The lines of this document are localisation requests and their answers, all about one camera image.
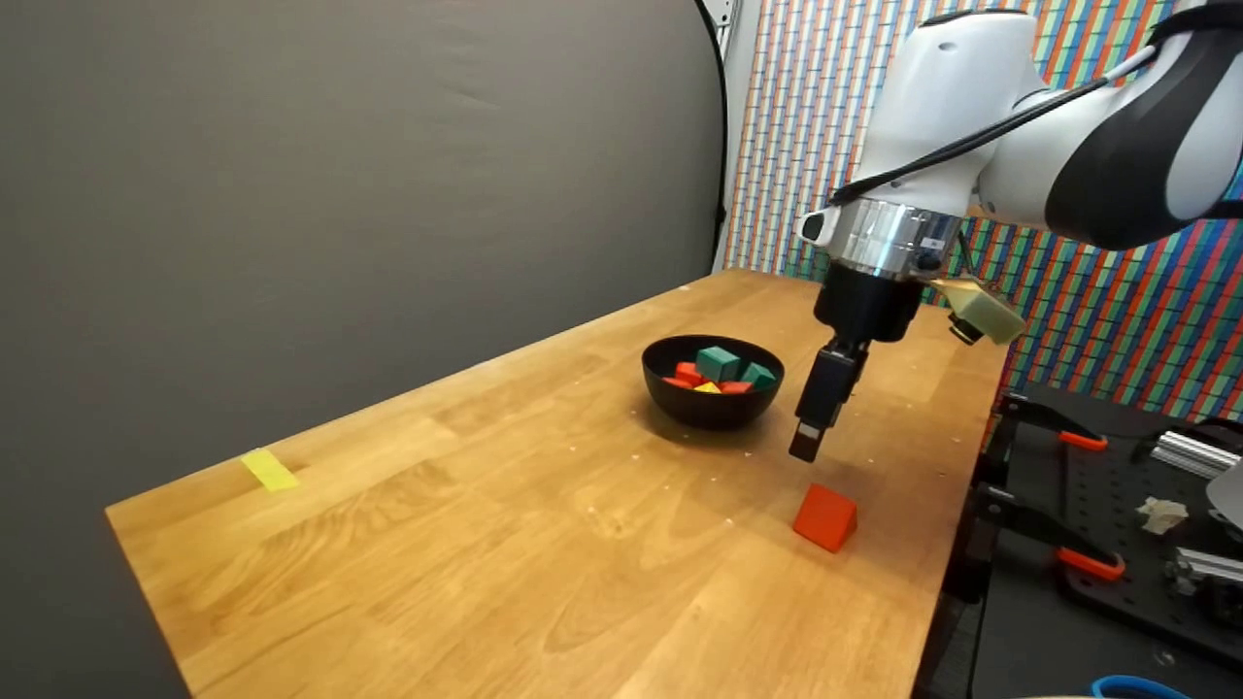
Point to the teal cube block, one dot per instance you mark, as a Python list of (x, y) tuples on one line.
[(759, 379)]

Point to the yellow wrist camera box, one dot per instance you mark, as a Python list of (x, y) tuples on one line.
[(979, 313)]

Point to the blue ring object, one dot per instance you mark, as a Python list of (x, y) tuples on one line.
[(1131, 688)]

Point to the small orange cube block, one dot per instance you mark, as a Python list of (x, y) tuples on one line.
[(734, 387)]

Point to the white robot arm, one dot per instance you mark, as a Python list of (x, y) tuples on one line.
[(970, 128)]

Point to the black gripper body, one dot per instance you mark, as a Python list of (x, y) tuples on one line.
[(866, 309)]

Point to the black perforated side table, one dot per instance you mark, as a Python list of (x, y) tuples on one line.
[(1067, 581)]

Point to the black clamp with orange handle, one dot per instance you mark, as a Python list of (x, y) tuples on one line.
[(1067, 429)]

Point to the black clamp front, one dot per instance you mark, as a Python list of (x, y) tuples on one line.
[(1075, 547)]

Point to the orange hexagonal block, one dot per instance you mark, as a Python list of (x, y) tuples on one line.
[(684, 369)]

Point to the orange wedge block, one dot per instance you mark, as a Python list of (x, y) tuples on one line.
[(824, 519)]

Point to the yellow tape strip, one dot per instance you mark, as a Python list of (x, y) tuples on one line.
[(268, 472)]

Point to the grey backdrop screen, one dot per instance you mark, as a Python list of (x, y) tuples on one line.
[(233, 218)]

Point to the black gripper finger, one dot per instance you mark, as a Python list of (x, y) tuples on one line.
[(824, 392)]

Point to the white plastic part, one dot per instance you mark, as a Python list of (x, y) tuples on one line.
[(1159, 512)]

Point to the black bowl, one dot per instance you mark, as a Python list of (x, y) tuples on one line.
[(697, 409)]

